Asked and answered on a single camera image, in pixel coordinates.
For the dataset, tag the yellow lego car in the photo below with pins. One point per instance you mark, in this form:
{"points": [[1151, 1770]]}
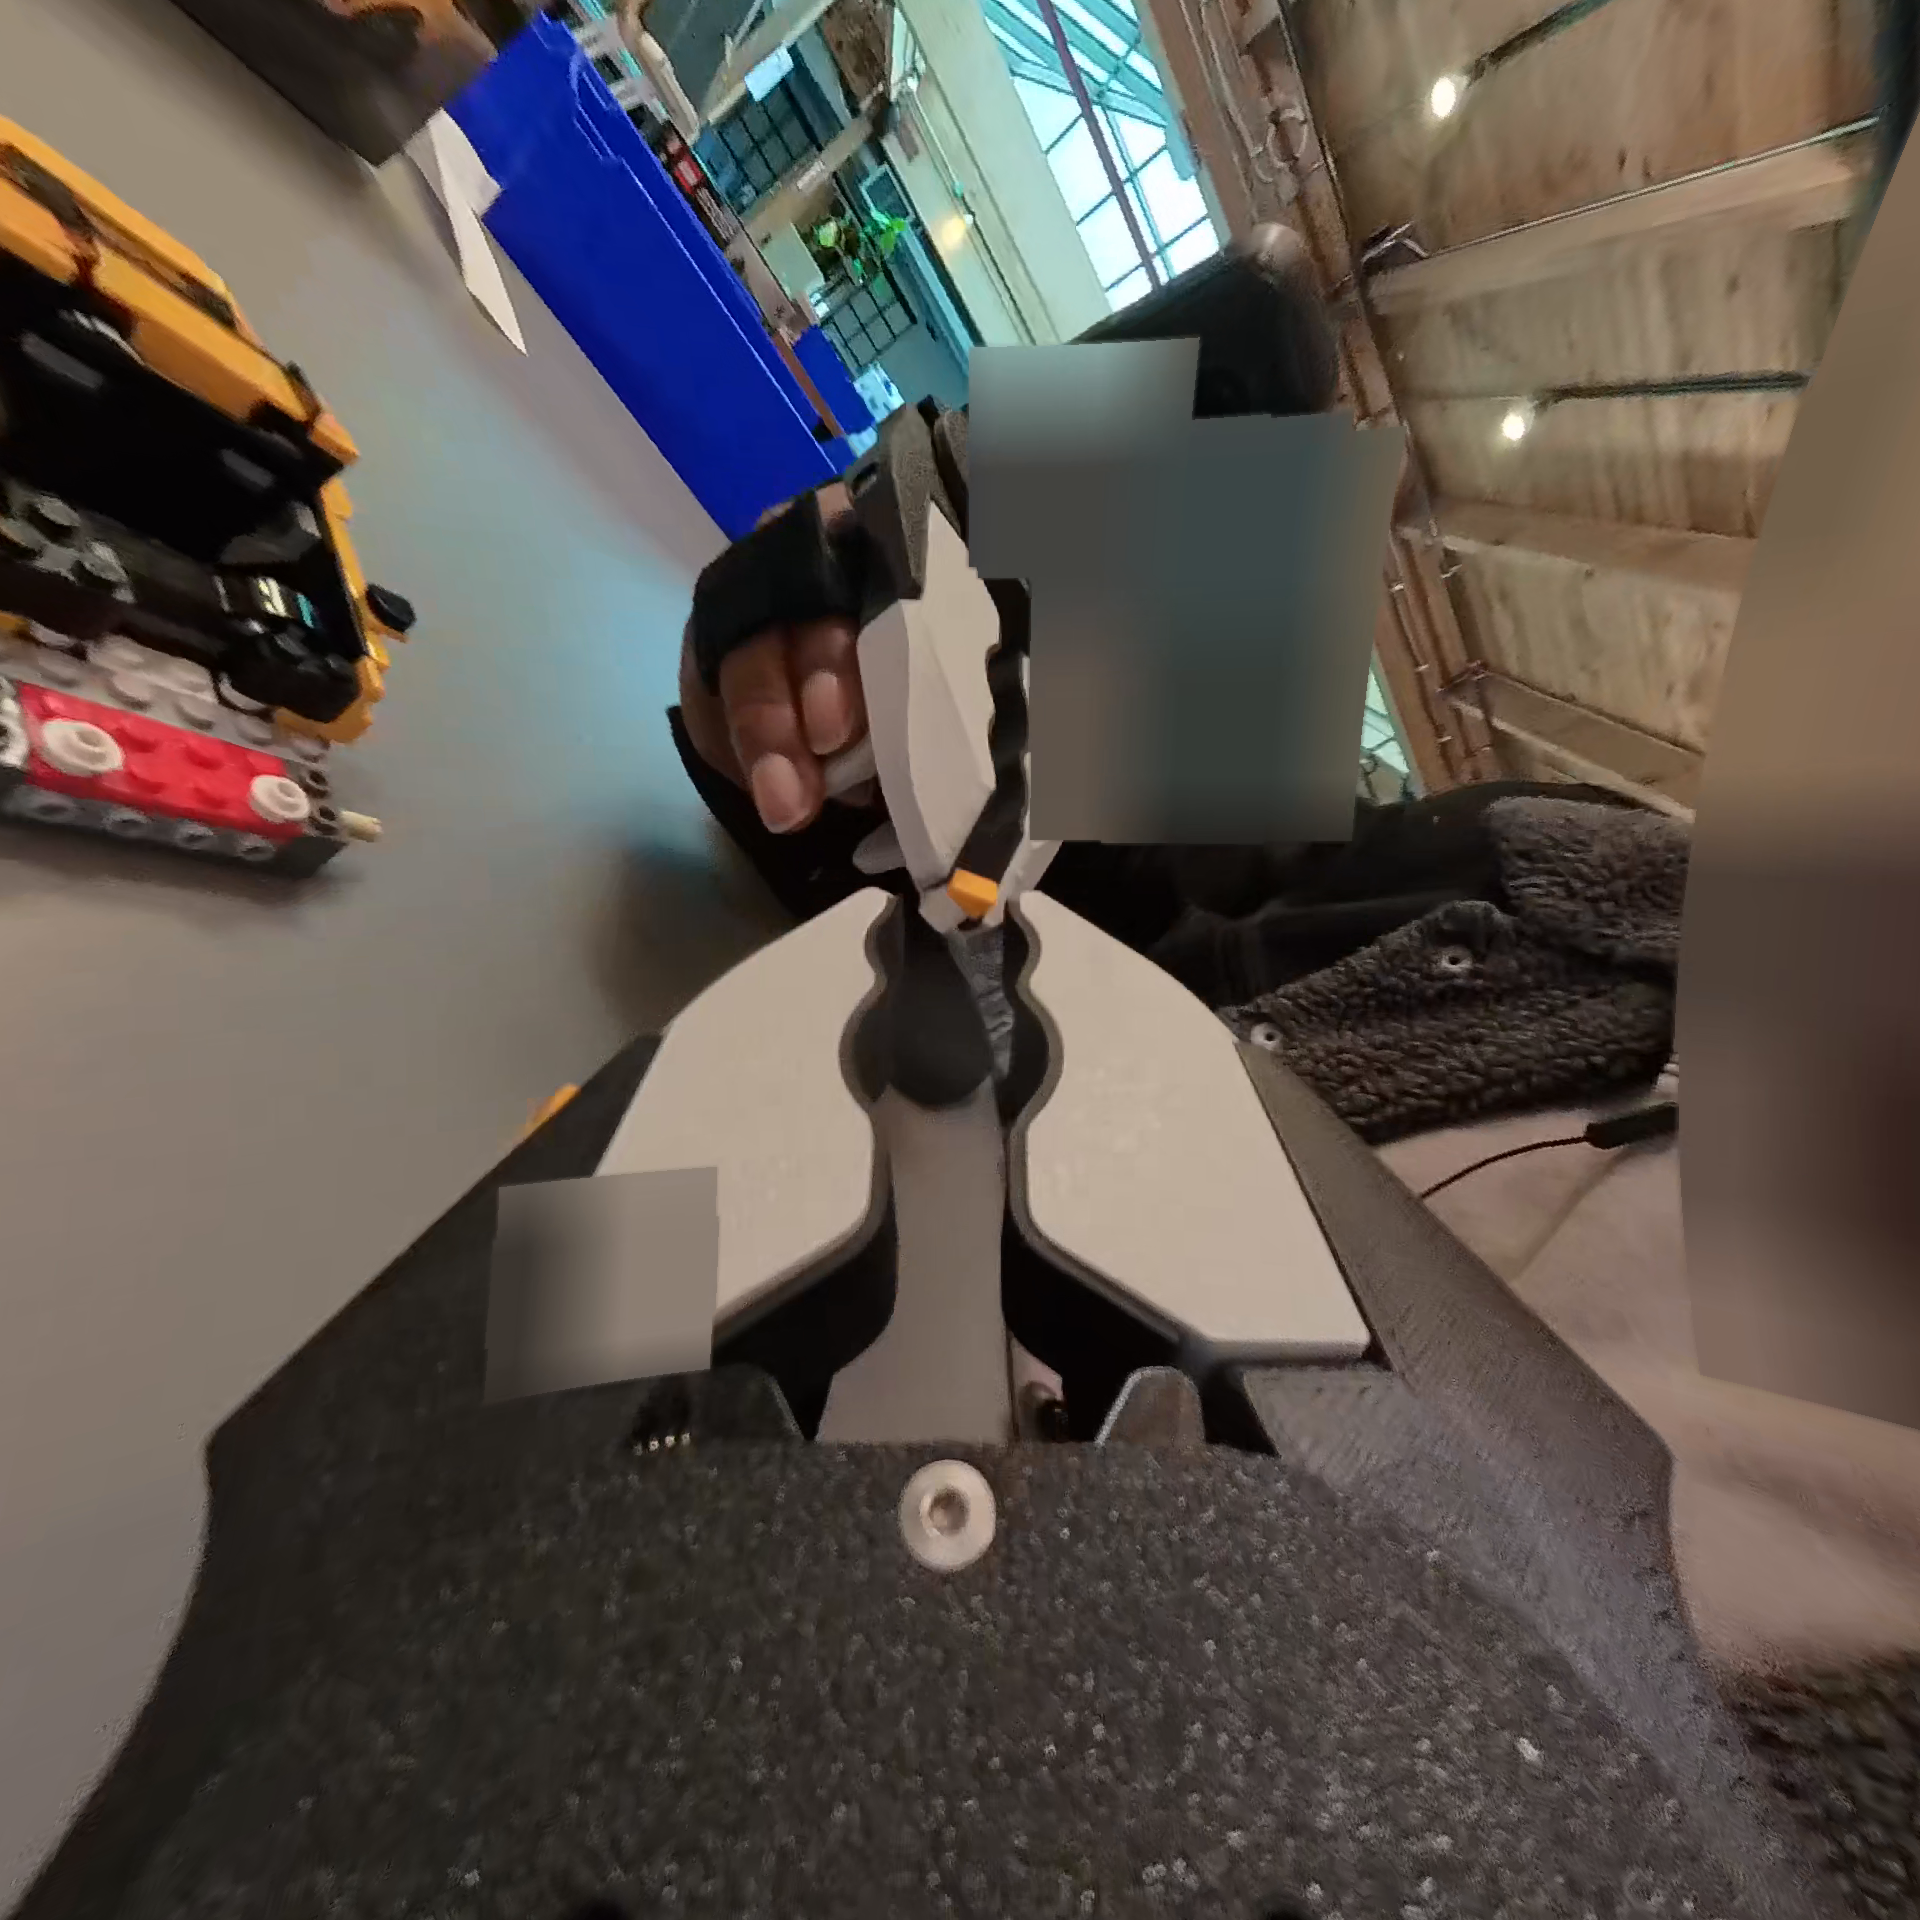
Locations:
{"points": [[165, 571]]}

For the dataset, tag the beige garment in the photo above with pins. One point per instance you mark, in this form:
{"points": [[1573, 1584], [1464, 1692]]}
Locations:
{"points": [[1801, 1499]]}

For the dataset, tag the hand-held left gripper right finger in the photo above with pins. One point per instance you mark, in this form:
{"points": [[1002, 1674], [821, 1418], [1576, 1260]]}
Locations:
{"points": [[1188, 1186]]}

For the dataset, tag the blue plastic bin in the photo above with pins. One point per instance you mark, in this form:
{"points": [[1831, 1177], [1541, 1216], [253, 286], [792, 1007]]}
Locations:
{"points": [[645, 271]]}

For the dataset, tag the small orange white lego piece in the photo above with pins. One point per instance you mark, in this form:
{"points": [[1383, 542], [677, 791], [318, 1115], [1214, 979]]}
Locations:
{"points": [[972, 894]]}

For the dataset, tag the lego set box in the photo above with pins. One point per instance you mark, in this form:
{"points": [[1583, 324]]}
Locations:
{"points": [[361, 59]]}

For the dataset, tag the orange arch lego piece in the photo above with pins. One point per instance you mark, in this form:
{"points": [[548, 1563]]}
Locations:
{"points": [[554, 1106]]}

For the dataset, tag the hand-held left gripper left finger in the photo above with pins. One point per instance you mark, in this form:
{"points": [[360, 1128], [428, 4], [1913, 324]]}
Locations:
{"points": [[750, 1124]]}

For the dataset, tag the dark fleece jacket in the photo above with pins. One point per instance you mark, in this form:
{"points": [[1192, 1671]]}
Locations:
{"points": [[1471, 961]]}

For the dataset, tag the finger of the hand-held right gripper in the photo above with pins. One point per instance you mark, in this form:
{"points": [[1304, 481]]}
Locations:
{"points": [[938, 690], [1020, 811]]}

